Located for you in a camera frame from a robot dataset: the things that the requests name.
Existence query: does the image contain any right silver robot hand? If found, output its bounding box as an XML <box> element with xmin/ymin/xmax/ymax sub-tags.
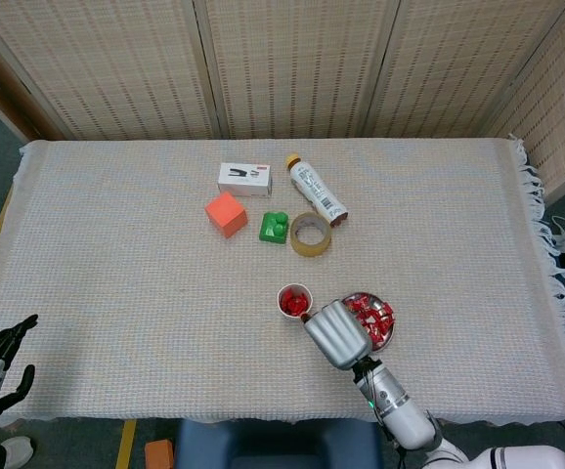
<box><xmin>299</xmin><ymin>301</ymin><xmax>374</xmax><ymax>371</ymax></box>

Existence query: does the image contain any silver metal plate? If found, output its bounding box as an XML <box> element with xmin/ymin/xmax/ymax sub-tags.
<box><xmin>341</xmin><ymin>291</ymin><xmax>398</xmax><ymax>352</ymax></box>

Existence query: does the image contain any white paper cup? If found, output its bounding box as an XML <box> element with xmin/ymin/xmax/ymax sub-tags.
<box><xmin>277</xmin><ymin>282</ymin><xmax>315</xmax><ymax>322</ymax></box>

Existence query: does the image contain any white shoe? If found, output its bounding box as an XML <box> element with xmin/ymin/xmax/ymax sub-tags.
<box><xmin>1</xmin><ymin>436</ymin><xmax>34</xmax><ymax>469</ymax></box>

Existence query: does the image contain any yellow tape roll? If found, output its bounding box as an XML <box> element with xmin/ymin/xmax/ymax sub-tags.
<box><xmin>289</xmin><ymin>211</ymin><xmax>333</xmax><ymax>259</ymax></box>

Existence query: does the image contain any green toy brick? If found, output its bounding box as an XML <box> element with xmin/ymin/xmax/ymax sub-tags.
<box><xmin>258</xmin><ymin>211</ymin><xmax>291</xmax><ymax>244</ymax></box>

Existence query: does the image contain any blue chair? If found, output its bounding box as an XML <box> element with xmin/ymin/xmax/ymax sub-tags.
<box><xmin>174</xmin><ymin>418</ymin><xmax>384</xmax><ymax>469</ymax></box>

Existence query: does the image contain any white labelled drink bottle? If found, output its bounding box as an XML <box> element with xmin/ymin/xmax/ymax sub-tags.
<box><xmin>284</xmin><ymin>154</ymin><xmax>350</xmax><ymax>229</ymax></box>

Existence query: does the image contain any beige woven tablecloth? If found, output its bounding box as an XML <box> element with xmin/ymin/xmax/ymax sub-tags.
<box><xmin>0</xmin><ymin>137</ymin><xmax>565</xmax><ymax>426</ymax></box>

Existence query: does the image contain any orange foam cube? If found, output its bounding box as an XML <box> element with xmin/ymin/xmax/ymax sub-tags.
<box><xmin>204</xmin><ymin>191</ymin><xmax>249</xmax><ymax>239</ymax></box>

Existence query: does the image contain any white stapler box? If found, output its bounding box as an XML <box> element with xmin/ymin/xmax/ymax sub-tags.
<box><xmin>216</xmin><ymin>162</ymin><xmax>274</xmax><ymax>200</ymax></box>

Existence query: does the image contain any orange block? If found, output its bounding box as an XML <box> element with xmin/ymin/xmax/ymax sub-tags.
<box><xmin>144</xmin><ymin>438</ymin><xmax>175</xmax><ymax>469</ymax></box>

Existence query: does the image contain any woven rattan screen panel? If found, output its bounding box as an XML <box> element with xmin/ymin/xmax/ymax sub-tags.
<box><xmin>0</xmin><ymin>0</ymin><xmax>225</xmax><ymax>143</ymax></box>
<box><xmin>363</xmin><ymin>0</ymin><xmax>565</xmax><ymax>139</ymax></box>
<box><xmin>482</xmin><ymin>0</ymin><xmax>565</xmax><ymax>196</ymax></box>
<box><xmin>193</xmin><ymin>0</ymin><xmax>404</xmax><ymax>141</ymax></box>

